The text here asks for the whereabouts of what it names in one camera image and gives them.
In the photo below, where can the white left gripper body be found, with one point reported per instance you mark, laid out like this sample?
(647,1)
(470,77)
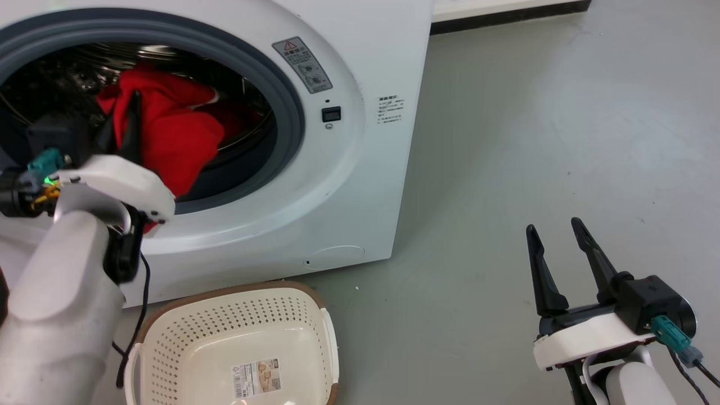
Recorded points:
(129,180)

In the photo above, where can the cream perforated laundry basket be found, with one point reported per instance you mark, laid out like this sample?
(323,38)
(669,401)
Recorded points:
(230,332)

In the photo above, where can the red garment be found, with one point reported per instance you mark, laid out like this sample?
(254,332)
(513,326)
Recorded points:
(174,129)

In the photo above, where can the paper product label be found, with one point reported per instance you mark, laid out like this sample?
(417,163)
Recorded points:
(257,378)

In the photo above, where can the black door latch socket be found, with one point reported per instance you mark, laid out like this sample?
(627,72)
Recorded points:
(331,114)

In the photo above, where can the small printed text label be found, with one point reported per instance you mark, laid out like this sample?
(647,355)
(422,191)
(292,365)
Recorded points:
(390,109)

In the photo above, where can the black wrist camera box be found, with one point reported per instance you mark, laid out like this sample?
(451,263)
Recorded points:
(59,135)
(652,301)

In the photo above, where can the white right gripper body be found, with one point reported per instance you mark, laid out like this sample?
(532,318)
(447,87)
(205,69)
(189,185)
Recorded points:
(590,337)

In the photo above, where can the steel washing machine drum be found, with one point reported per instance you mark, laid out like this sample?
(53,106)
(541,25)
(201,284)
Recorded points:
(84,70)

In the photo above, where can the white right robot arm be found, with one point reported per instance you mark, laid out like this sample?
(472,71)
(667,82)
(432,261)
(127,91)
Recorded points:
(635,385)

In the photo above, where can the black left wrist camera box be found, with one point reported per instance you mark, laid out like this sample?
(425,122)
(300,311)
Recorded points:
(59,135)

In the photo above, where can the grey rubber door gasket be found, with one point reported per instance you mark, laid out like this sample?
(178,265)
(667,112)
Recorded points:
(289,107)

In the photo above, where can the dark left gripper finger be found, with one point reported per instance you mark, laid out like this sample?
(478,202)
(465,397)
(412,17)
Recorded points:
(133,132)
(106,135)

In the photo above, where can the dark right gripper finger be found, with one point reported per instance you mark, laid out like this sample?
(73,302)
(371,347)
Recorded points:
(596,264)
(544,281)

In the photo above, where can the white front-load washing machine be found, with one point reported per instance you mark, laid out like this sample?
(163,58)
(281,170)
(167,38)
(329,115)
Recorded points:
(365,185)

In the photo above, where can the grey warning sticker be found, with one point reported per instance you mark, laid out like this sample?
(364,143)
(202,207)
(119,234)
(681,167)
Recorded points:
(302,64)

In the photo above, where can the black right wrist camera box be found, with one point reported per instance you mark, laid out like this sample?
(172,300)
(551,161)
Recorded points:
(652,301)

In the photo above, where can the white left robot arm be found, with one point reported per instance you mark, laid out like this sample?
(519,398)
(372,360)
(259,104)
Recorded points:
(56,304)

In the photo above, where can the white baseboard with black plinth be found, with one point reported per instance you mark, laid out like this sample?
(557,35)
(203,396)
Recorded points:
(506,11)

